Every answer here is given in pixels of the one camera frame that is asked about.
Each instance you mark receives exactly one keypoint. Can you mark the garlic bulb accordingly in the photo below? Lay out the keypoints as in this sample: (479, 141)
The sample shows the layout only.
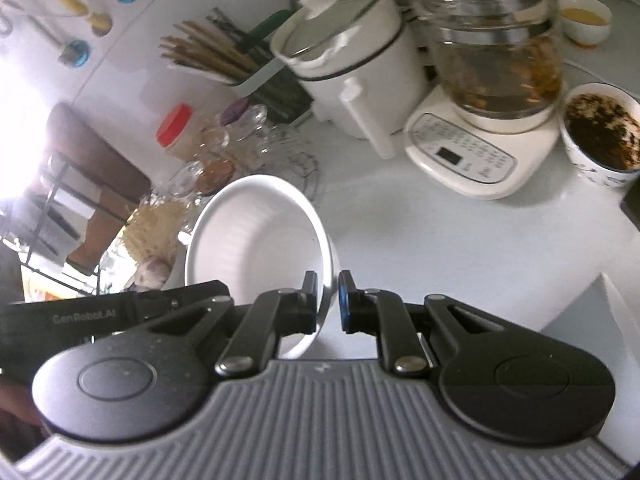
(152, 272)

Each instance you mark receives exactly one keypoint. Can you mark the white ribbed bowl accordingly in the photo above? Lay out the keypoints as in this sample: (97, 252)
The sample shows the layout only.
(260, 240)

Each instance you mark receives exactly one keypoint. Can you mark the brown cutting board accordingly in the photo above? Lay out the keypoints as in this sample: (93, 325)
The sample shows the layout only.
(95, 170)

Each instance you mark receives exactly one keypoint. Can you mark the glass kettle on white base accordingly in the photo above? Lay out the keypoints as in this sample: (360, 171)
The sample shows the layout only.
(490, 75)

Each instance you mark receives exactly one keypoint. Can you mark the cut glass jars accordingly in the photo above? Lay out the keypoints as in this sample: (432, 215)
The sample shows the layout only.
(235, 135)

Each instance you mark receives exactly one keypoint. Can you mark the chopstick holder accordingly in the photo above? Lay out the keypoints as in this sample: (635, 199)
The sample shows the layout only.
(275, 90)

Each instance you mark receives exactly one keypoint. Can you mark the red lid jar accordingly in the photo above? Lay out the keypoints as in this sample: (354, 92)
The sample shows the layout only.
(177, 132)

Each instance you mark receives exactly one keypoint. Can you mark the small white bowl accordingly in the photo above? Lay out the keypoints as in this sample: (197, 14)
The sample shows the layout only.
(585, 22)

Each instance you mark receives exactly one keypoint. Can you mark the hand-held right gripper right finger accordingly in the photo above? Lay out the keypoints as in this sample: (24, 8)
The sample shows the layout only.
(344, 305)

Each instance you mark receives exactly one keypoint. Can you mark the white electric cooking pot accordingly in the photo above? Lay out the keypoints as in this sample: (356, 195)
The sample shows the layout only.
(350, 60)

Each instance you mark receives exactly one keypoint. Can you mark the blue patterned bowl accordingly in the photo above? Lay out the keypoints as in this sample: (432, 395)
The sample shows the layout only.
(600, 132)

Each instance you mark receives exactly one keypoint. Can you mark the dried noodles bundle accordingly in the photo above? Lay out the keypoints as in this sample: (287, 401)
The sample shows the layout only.
(155, 230)

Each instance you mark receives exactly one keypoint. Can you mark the bundle of chopsticks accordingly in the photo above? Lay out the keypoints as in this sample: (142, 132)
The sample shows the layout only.
(210, 52)

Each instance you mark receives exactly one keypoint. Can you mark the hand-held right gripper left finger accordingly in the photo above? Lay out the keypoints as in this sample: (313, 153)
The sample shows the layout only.
(311, 305)

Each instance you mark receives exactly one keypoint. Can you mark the black metal rack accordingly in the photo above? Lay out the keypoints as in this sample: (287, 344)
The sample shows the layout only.
(55, 210)

